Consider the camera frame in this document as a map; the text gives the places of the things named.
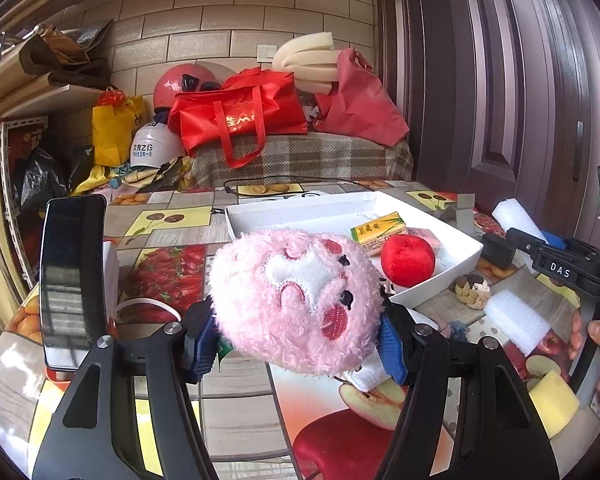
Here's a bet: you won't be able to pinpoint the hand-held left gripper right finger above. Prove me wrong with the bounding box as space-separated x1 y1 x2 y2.
377 305 556 480

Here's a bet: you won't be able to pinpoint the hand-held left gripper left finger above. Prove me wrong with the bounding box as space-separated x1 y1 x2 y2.
32 297 221 480

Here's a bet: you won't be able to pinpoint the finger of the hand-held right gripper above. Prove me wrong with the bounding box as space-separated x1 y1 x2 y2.
542 232 600 257
505 227 551 267

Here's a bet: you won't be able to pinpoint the long white foam piece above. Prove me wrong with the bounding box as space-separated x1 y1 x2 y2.
491 199 548 246

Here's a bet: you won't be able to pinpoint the white foam block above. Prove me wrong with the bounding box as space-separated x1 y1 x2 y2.
482 287 553 356

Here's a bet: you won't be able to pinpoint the pink plush toy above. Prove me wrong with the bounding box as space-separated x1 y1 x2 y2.
207 227 388 393

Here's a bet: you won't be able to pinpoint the white rectangular tray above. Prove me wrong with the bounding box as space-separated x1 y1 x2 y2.
224 190 483 303

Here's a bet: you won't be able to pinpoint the fruit print tablecloth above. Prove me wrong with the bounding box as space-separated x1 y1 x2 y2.
0 177 600 480

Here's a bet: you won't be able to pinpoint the grey white card stand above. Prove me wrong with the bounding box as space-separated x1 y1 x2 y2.
437 192 477 236

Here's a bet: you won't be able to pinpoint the small blue grey plush toy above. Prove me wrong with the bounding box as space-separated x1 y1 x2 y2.
440 320 473 343

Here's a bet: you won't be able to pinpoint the small beige plush toy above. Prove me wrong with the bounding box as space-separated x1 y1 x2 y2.
452 275 491 308

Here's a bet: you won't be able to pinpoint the red plush apple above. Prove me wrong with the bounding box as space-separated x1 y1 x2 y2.
380 234 437 291

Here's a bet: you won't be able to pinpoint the pink packet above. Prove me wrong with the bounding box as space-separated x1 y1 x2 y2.
405 227 443 253

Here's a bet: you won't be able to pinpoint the yellow green drink carton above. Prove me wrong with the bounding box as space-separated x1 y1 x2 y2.
350 212 410 256

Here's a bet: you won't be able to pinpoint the yellow sponge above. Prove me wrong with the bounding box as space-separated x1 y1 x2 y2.
527 370 581 436

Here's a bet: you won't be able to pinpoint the black smartphone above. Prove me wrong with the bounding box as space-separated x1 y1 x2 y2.
39 195 108 371

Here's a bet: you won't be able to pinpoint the brown panelled door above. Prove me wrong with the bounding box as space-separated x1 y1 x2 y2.
375 0 600 241

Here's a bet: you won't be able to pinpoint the white helmet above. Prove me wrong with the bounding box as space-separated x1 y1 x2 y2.
130 122 186 171

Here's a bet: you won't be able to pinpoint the red plastic bag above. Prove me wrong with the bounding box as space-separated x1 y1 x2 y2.
315 47 411 148

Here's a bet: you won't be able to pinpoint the yellow shopping bag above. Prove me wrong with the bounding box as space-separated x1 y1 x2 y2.
91 87 146 168

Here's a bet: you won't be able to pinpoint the red tote bag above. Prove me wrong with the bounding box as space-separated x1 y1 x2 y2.
167 67 308 168

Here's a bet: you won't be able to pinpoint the black plastic bag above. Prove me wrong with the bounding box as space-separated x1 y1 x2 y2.
20 147 73 211

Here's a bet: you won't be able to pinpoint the red helmet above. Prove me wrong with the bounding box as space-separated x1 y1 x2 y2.
152 62 221 111

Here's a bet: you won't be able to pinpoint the cream foam strips bundle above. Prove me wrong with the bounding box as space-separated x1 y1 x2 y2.
271 32 342 96

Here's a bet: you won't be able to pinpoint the metal storage shelf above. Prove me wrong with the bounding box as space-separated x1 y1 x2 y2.
0 30 111 286

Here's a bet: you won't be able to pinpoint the brown paper bags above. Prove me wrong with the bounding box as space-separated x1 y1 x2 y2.
20 20 113 88

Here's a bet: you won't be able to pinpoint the white cable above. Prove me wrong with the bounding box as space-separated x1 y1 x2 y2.
114 297 183 323

